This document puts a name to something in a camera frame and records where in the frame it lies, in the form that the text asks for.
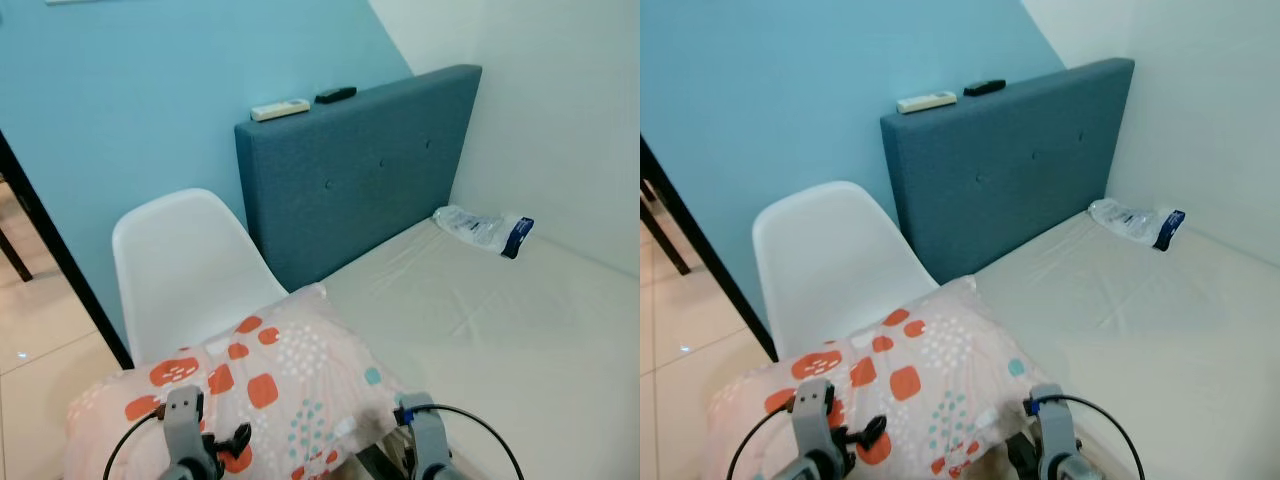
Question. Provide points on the blue-grey upholstered headboard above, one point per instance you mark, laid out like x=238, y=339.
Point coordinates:
x=360, y=170
x=1010, y=165

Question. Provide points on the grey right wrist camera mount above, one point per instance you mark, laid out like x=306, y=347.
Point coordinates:
x=1055, y=425
x=428, y=435

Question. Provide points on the white plastic shell chair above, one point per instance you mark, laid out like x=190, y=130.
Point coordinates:
x=185, y=270
x=830, y=262

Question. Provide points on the black door frame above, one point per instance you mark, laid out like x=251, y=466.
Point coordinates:
x=710, y=258
x=60, y=258

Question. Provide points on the dark furniture leg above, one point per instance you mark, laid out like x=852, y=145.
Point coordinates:
x=12, y=252
x=665, y=232

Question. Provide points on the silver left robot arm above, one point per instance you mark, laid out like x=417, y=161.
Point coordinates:
x=810, y=470
x=190, y=472

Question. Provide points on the clear plastic pack blue label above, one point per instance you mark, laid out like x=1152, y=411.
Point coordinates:
x=1130, y=220
x=480, y=228

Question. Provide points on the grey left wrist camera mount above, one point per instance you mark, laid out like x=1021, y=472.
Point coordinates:
x=183, y=425
x=813, y=415

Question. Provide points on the white remote control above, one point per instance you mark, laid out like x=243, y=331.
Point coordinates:
x=926, y=102
x=280, y=110

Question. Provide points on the floral patterned pillow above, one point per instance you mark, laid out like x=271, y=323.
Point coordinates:
x=290, y=380
x=930, y=370

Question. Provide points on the black remote control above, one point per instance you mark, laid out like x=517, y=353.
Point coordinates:
x=985, y=88
x=335, y=95

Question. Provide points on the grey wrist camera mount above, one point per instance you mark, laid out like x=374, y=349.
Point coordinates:
x=183, y=425
x=1055, y=425
x=428, y=435
x=813, y=415

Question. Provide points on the mattress with cream sheet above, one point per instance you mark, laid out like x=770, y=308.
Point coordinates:
x=500, y=350
x=1150, y=350

